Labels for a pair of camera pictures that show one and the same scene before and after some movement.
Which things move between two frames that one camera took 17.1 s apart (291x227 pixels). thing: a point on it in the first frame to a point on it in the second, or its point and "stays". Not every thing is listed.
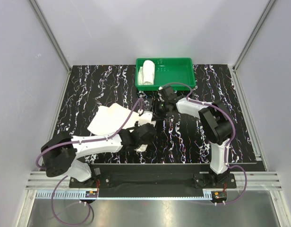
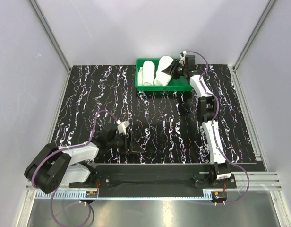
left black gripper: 141,141 to 128,143
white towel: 108,121 to 162,78
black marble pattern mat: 179,138 stays
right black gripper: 158,109 to 174,69
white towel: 146,74 stays
